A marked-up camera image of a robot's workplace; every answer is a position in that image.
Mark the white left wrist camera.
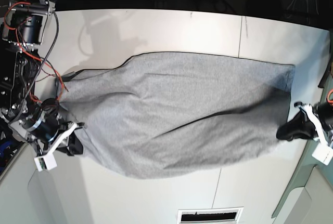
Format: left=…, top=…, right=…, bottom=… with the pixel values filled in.
left=312, top=143, right=332, bottom=166

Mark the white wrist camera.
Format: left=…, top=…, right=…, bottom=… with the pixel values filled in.
left=34, top=154, right=57, bottom=172
left=312, top=143, right=332, bottom=166

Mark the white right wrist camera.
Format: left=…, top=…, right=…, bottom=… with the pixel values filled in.
left=34, top=154, right=57, bottom=172

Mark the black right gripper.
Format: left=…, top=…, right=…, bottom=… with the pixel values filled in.
left=23, top=99, right=84, bottom=156

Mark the grey t-shirt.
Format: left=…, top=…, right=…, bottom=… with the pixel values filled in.
left=60, top=52, right=295, bottom=179

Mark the white vent grille slot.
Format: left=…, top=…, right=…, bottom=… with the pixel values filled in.
left=177, top=207, right=244, bottom=223

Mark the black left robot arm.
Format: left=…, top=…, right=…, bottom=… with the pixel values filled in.
left=276, top=55, right=332, bottom=145

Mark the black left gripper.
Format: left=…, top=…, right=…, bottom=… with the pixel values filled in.
left=276, top=102, right=332, bottom=141

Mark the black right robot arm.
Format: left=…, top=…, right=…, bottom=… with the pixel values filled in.
left=1, top=0, right=70, bottom=155

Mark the blue cables left edge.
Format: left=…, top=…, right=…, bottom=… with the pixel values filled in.
left=0, top=130, right=17, bottom=173

